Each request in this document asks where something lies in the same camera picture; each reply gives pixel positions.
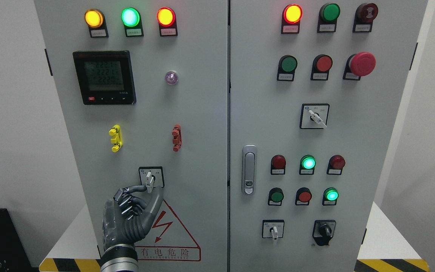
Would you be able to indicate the dark grey robotic hand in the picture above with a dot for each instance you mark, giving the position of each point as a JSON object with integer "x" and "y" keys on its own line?
{"x": 128, "y": 219}

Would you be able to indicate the white rotary selector switch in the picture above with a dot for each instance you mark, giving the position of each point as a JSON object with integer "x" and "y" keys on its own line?
{"x": 152, "y": 177}

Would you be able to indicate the silver black robot forearm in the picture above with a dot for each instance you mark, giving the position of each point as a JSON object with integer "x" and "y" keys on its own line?
{"x": 119, "y": 258}

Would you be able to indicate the green lit indicator light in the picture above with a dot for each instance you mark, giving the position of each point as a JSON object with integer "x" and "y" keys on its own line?
{"x": 132, "y": 22}

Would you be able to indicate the yellow indicator light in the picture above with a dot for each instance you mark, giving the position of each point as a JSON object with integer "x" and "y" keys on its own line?
{"x": 96, "y": 23}

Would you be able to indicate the red lit indicator light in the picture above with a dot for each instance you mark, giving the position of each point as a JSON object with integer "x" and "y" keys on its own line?
{"x": 166, "y": 18}

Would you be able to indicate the red high voltage warning sticker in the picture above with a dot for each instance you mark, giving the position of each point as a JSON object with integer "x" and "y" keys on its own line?
{"x": 168, "y": 239}

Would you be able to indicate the yellow terminal connector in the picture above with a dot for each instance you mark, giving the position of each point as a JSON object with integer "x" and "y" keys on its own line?
{"x": 116, "y": 138}

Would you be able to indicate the red terminal connector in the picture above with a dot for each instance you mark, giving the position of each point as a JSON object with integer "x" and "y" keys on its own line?
{"x": 177, "y": 137}

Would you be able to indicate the grey left cabinet door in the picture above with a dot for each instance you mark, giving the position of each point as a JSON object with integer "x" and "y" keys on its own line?
{"x": 195, "y": 176}

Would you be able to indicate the grey cabinet door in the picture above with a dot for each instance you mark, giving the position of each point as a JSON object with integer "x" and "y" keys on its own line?
{"x": 266, "y": 113}
{"x": 195, "y": 176}

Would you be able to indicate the black digital power meter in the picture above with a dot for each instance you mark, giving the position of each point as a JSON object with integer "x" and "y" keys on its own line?
{"x": 105, "y": 77}

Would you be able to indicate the small clear purple lamp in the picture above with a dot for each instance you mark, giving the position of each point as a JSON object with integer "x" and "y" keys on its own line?
{"x": 171, "y": 78}

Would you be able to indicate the green small push button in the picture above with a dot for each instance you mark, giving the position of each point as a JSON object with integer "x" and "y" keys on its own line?
{"x": 275, "y": 197}

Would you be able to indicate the dark red indicator left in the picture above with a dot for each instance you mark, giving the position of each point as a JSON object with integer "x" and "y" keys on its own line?
{"x": 277, "y": 165}

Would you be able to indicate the dark red indicator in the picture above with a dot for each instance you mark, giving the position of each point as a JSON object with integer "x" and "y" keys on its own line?
{"x": 336, "y": 165}
{"x": 277, "y": 165}

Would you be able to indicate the red small push button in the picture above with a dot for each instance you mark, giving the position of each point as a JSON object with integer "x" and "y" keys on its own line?
{"x": 303, "y": 196}

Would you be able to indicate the green lit indicator middle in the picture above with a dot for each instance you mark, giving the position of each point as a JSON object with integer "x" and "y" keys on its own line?
{"x": 307, "y": 165}

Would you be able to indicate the green lit small button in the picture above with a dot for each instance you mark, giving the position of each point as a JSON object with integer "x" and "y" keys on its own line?
{"x": 330, "y": 197}

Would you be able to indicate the dark red indicator right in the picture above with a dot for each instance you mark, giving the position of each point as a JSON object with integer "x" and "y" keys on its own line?
{"x": 336, "y": 165}

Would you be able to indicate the grey right cabinet door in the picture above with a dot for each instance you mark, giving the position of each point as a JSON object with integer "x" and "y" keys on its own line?
{"x": 266, "y": 113}

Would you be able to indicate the red lit top indicator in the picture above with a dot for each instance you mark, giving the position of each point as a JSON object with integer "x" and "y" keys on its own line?
{"x": 291, "y": 16}

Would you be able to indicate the white platform with hazard stripes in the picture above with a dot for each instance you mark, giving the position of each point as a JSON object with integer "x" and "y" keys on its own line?
{"x": 384, "y": 248}

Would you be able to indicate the red emergency stop button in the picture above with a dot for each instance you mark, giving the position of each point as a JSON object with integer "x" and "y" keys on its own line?
{"x": 359, "y": 65}

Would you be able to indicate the green top push button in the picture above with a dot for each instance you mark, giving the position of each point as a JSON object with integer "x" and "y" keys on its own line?
{"x": 328, "y": 16}

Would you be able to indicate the dark red buzzer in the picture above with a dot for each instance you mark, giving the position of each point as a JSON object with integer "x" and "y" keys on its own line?
{"x": 365, "y": 14}

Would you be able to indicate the silver door lock handle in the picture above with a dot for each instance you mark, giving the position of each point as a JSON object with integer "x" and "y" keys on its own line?
{"x": 249, "y": 153}

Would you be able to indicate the white selector switch lower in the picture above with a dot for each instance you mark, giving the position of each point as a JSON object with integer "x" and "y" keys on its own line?
{"x": 272, "y": 229}

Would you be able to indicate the black rotary knob switch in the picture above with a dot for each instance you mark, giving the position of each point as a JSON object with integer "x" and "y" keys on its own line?
{"x": 323, "y": 231}

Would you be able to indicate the white selector switch upper right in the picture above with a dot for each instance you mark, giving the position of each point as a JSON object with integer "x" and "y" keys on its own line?
{"x": 314, "y": 116}

